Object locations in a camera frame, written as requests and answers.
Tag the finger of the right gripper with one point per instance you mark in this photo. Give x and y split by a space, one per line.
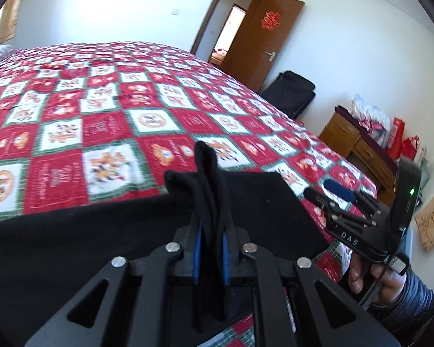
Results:
363 201
334 215

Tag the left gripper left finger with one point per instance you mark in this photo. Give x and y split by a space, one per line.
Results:
126 302

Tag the red gift bag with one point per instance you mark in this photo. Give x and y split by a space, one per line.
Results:
395 138

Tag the red patchwork bedspread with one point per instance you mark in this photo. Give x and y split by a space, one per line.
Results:
85 124

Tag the wooden dresser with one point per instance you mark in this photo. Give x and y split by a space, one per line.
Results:
346 137

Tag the brown wooden door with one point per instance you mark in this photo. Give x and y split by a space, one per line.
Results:
246 60

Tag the black folding chair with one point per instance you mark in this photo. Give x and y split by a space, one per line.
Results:
290 93

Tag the black pants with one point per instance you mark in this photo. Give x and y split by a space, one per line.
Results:
46 258

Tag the red double happiness decal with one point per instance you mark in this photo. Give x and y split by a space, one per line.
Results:
271 21

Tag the door handle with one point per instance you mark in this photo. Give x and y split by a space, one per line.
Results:
271 56

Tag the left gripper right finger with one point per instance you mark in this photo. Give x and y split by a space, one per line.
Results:
293 302

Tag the right yellow curtain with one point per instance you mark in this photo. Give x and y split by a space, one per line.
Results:
8 20

